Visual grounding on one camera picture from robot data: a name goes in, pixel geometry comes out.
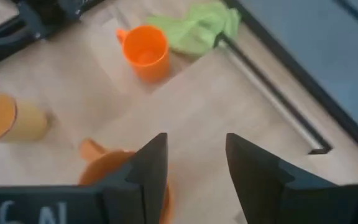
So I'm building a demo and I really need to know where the black frame wooden shelf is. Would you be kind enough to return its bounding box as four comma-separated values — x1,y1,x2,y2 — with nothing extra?
73,32,334,224

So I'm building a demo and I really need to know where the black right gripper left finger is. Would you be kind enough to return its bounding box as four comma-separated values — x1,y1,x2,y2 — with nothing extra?
96,132,169,224

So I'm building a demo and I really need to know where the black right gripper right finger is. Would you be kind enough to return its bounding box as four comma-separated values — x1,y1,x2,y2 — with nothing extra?
225,133,338,224

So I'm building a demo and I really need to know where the green cloth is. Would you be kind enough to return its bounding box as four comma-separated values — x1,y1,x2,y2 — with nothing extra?
146,1,242,57

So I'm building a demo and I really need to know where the bright orange plastic mug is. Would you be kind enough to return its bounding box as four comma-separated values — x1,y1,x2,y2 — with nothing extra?
116,24,171,84

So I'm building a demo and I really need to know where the dark orange ceramic mug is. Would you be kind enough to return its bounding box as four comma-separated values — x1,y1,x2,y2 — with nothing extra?
78,138,175,224

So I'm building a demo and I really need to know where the pale yellow cup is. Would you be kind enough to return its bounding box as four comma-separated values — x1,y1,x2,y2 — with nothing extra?
0,92,50,143

